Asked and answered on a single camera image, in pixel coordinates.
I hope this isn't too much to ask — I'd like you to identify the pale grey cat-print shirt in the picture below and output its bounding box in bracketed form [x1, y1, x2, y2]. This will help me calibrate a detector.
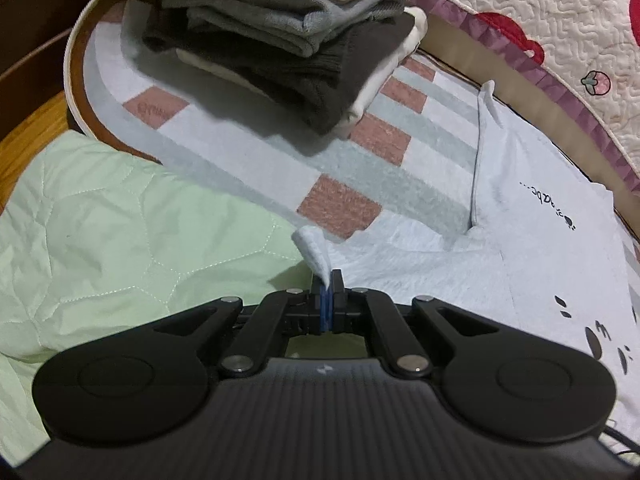
[292, 80, 640, 442]

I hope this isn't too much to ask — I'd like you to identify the black cable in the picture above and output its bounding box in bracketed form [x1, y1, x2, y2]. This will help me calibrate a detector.
[602, 422, 640, 457]

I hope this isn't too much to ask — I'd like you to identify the green quilted pad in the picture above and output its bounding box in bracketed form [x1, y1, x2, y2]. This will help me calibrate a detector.
[0, 130, 372, 467]

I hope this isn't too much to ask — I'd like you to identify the pink grey checked mat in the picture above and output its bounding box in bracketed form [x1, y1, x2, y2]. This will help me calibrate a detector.
[65, 0, 640, 261]

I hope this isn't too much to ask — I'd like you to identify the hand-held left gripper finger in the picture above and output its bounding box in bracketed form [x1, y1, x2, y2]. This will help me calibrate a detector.
[152, 270, 329, 380]
[327, 269, 502, 380]

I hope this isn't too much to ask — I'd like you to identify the tan bed base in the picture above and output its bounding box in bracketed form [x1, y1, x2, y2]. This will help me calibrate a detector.
[415, 10, 640, 237]

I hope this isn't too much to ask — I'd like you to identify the white quilt with purple frill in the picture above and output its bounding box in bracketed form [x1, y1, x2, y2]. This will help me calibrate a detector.
[400, 0, 640, 187]

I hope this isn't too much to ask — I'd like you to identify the grey folded garment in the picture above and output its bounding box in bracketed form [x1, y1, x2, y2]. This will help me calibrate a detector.
[160, 0, 414, 59]

